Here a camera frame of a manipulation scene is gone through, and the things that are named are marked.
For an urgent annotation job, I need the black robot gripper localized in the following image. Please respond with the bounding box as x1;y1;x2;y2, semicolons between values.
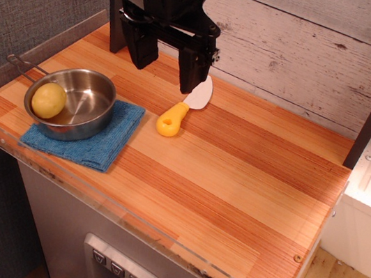
119;0;221;94

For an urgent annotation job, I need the yellow handled toy knife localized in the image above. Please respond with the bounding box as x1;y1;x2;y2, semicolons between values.
156;76;213;137

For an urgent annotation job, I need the stainless steel pan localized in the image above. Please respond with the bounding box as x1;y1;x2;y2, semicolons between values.
7;54;116;141

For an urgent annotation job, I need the blue folded cloth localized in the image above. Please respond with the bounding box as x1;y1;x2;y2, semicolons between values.
20;100;146;173

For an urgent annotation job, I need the yellow lemon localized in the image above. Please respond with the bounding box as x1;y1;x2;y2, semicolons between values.
31;82;67;119

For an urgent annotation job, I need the grey cabinet dispenser panel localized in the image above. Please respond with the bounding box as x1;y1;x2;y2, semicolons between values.
84;233;157;278

